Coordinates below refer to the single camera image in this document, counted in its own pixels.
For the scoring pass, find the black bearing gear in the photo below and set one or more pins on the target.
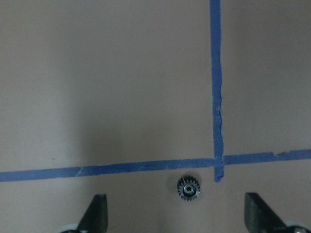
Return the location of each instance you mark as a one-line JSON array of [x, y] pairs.
[[188, 188]]

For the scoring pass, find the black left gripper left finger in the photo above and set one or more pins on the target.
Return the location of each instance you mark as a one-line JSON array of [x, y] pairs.
[[95, 219]]

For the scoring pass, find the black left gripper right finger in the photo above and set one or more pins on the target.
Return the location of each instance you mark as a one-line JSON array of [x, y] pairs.
[[260, 218]]

